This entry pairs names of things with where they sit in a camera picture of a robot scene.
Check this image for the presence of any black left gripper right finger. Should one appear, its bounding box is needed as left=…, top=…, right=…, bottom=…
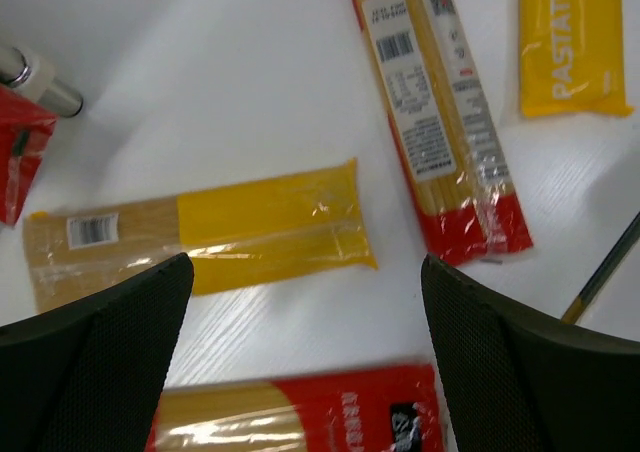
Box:
left=421, top=255, right=639, bottom=451

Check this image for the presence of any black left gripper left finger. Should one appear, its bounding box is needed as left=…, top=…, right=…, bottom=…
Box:
left=1, top=253, right=194, bottom=451

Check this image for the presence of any red pasta bag label side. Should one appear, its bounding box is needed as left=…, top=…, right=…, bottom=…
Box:
left=352, top=0, right=533, bottom=266

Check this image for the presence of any red pasta bag front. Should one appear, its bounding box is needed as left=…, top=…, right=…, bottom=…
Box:
left=146, top=363, right=445, bottom=451

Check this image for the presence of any yellow pasta bag centre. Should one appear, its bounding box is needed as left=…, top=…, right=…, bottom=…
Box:
left=23, top=160, right=377, bottom=312

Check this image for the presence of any red pasta bag on shelf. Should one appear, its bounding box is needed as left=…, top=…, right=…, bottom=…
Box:
left=0, top=85, right=57, bottom=227

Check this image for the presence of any white two-tier shelf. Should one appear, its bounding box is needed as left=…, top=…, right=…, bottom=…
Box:
left=1, top=43, right=84, bottom=118

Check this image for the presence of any yellow Pastatime pasta bag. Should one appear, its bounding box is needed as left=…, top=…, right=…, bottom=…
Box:
left=519, top=0, right=633, bottom=118

